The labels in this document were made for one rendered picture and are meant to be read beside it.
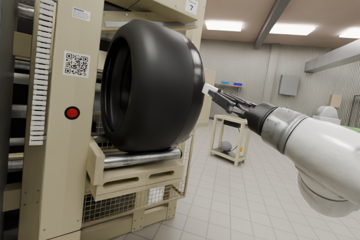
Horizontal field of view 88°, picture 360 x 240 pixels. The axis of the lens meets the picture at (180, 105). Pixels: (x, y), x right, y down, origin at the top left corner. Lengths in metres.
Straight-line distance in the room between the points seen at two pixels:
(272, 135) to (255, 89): 8.46
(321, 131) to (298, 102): 8.85
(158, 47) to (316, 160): 0.50
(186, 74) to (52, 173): 0.55
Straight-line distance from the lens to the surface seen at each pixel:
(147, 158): 0.77
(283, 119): 0.41
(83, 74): 0.71
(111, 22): 1.17
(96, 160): 0.66
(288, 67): 9.20
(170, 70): 0.62
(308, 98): 9.36
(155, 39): 0.66
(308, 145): 0.39
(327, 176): 0.39
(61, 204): 0.84
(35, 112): 0.73
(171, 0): 1.21
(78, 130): 0.74
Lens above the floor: 1.19
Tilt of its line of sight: 5 degrees down
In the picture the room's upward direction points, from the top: 8 degrees clockwise
